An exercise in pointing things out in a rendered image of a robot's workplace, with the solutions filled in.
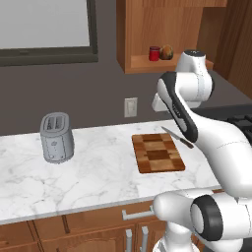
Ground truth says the kitchen knife with dark handle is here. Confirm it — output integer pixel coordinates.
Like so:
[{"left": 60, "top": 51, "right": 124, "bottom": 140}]
[{"left": 160, "top": 125, "right": 195, "bottom": 150}]

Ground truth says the grey toaster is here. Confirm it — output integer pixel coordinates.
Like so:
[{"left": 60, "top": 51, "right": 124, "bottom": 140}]
[{"left": 39, "top": 111, "right": 76, "bottom": 164}]

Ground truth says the wooden drawer front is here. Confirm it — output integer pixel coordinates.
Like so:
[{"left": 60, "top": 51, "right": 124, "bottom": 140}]
[
  {"left": 31, "top": 200, "right": 159, "bottom": 236},
  {"left": 0, "top": 220, "right": 35, "bottom": 252}
]

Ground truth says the wooden cabinet door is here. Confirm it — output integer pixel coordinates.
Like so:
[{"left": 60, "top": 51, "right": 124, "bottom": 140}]
[{"left": 213, "top": 0, "right": 252, "bottom": 99}]

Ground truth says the open wooden wall cabinet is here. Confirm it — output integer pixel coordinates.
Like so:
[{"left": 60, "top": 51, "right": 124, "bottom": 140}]
[{"left": 115, "top": 0, "right": 228, "bottom": 75}]

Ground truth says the black hob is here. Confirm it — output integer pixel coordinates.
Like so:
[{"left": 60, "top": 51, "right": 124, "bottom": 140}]
[{"left": 193, "top": 103, "right": 252, "bottom": 146}]

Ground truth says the wooden checkered cutting board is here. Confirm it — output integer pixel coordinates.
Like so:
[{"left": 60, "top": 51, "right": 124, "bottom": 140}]
[{"left": 131, "top": 132, "right": 187, "bottom": 174}]

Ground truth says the window with dark frame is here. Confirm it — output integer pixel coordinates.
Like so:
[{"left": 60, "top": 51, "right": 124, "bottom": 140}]
[{"left": 0, "top": 0, "right": 99, "bottom": 68}]

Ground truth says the silver drawer handle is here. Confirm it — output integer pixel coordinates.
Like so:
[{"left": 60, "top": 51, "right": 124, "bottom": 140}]
[{"left": 121, "top": 204, "right": 158, "bottom": 221}]

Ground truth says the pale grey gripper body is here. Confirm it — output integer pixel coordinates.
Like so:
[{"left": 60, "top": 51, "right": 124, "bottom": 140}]
[{"left": 151, "top": 93, "right": 172, "bottom": 114}]

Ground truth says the wooden cupboard door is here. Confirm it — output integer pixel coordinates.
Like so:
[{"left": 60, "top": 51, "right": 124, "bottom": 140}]
[
  {"left": 39, "top": 224, "right": 136, "bottom": 252},
  {"left": 135, "top": 220, "right": 169, "bottom": 252}
]

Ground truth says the silver cupboard door handle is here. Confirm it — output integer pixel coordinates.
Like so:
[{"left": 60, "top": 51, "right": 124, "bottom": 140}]
[
  {"left": 140, "top": 225, "right": 150, "bottom": 252},
  {"left": 124, "top": 228, "right": 134, "bottom": 252}
]

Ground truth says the red jam jar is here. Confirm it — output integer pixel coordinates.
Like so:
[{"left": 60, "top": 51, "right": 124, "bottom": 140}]
[{"left": 148, "top": 45, "right": 161, "bottom": 62}]

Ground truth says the round brown bread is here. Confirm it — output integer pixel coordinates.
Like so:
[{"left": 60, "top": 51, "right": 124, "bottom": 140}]
[{"left": 158, "top": 44, "right": 174, "bottom": 61}]

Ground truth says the white wall outlet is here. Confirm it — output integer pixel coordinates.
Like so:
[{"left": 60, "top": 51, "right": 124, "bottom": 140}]
[{"left": 123, "top": 96, "right": 139, "bottom": 118}]

